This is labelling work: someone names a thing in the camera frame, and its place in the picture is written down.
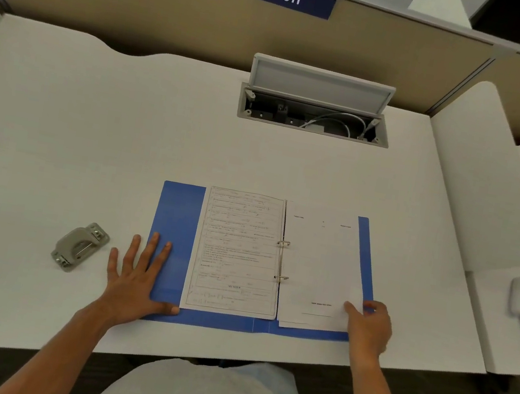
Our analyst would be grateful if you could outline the person's right hand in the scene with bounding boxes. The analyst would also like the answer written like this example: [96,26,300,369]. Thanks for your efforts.
[335,295,398,370]

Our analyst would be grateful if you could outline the person's left hand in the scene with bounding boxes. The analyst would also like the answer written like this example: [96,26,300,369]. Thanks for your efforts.
[98,225,192,335]

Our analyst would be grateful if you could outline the blue ring binder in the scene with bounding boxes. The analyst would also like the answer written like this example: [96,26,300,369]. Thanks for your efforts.
[135,179,388,355]

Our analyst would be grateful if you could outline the white sheet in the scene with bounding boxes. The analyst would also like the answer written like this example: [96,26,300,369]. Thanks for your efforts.
[266,200,379,340]

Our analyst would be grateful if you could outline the person's left forearm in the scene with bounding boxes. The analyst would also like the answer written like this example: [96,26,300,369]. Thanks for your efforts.
[0,287,137,394]

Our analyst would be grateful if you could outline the grey hole punch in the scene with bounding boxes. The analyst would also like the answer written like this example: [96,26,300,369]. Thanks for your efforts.
[48,216,113,278]

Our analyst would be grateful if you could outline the printed form sheet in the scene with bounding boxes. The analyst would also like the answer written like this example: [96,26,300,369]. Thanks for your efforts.
[179,184,296,324]

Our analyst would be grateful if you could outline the black office chair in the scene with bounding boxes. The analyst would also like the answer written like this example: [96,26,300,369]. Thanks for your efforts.
[467,0,520,47]

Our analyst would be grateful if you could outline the grey desk cable box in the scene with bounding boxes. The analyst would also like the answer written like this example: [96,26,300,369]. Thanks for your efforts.
[235,82,395,149]

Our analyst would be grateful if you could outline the white cable with plug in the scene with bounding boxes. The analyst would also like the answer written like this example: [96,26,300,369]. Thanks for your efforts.
[359,112,383,143]

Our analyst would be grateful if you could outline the white cable box lid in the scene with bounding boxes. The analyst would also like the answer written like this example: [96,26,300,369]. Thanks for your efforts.
[246,52,399,121]

